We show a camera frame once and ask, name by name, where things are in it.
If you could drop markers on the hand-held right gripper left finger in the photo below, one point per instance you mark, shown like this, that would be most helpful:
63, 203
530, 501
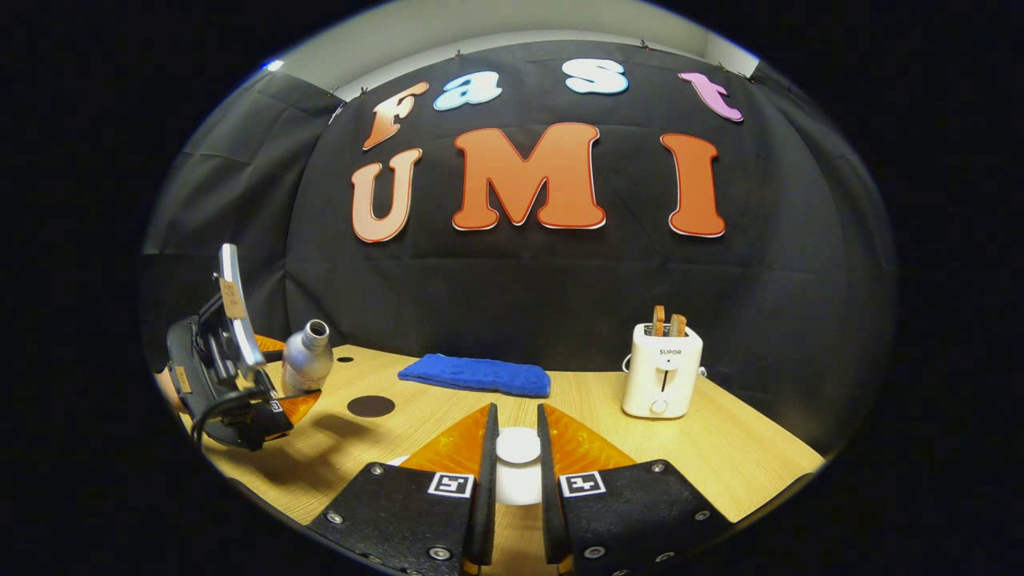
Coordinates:
484, 512

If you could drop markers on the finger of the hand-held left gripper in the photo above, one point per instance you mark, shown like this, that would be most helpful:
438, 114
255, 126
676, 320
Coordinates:
296, 406
270, 348

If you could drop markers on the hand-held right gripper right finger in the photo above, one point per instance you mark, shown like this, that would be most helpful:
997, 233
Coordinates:
552, 512

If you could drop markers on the silver water bottle red label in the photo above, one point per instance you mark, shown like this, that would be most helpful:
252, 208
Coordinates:
308, 364

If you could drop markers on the white teacup lid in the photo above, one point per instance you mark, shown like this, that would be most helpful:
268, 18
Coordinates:
518, 445

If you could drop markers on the dark round coaster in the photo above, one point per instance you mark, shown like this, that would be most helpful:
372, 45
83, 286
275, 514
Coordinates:
371, 406

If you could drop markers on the white teacup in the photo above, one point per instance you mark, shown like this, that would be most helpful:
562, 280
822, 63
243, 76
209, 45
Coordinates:
400, 461

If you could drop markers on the blue folded towel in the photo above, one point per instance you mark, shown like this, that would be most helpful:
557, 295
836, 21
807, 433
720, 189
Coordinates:
480, 374

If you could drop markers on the white toaster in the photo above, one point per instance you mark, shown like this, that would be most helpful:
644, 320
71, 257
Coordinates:
652, 384

